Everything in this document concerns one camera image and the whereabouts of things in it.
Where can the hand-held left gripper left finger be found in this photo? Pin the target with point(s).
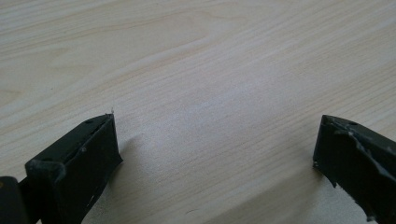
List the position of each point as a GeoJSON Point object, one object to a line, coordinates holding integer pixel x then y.
{"type": "Point", "coordinates": [79, 165]}

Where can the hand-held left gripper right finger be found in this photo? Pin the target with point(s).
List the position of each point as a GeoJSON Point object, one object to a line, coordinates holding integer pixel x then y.
{"type": "Point", "coordinates": [355, 161]}

